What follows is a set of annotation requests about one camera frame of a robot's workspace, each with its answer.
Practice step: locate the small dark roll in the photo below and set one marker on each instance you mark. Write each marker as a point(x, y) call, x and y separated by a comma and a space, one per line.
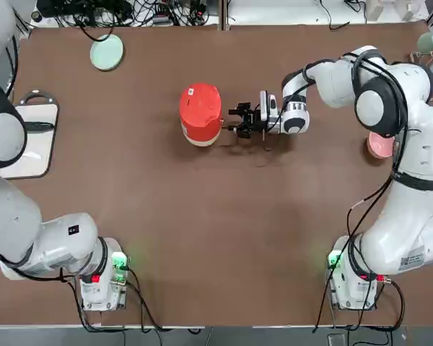
point(36, 14)

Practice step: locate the white tray with black rim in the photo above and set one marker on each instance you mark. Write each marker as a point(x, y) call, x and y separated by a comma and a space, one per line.
point(36, 151)

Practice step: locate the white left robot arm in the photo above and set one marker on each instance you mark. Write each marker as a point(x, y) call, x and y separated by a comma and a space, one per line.
point(57, 234)

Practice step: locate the pale green plate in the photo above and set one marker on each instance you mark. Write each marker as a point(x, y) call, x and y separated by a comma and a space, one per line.
point(107, 52)

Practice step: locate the green cup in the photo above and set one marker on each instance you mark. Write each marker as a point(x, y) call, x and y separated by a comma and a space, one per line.
point(427, 42)

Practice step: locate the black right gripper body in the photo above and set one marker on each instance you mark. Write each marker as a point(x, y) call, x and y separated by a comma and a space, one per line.
point(258, 120)

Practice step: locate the pink bowl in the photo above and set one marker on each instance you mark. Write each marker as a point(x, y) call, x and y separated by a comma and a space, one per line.
point(377, 146)

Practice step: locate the orange rice cooker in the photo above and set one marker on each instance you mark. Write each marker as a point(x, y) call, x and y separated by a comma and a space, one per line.
point(200, 104)

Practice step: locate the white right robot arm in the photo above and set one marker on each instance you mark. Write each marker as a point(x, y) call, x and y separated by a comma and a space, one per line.
point(411, 108)

